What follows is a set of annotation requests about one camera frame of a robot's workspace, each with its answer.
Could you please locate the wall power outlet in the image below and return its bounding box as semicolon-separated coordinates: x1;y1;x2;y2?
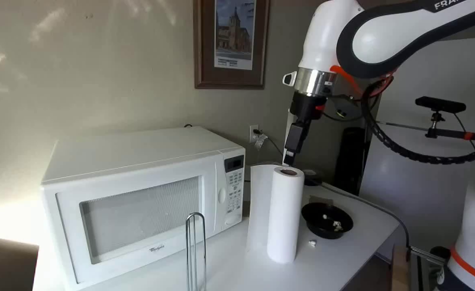
249;125;269;149

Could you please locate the black bowl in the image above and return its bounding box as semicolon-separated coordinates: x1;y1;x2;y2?
301;203;354;240

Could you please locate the black tape roll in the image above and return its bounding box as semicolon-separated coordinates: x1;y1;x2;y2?
304;170;324;187

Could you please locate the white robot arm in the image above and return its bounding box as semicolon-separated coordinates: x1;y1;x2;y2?
283;0;475;291

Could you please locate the white paper towel roll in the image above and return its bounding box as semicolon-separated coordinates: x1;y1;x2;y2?
267;167;304;264

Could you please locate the white microwave oven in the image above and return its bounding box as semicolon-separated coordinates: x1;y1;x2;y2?
43;127;246;290

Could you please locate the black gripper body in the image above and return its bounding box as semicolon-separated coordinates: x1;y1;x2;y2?
285;93;327;153

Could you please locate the black tall speaker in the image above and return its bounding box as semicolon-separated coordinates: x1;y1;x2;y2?
333;127;366;195

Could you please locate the black power cable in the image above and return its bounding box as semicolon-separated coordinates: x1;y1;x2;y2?
320;183;416;256

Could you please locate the framed building picture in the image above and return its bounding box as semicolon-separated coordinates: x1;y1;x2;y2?
194;0;270;90

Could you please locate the black camera on stand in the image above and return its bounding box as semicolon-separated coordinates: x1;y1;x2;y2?
380;96;475;143

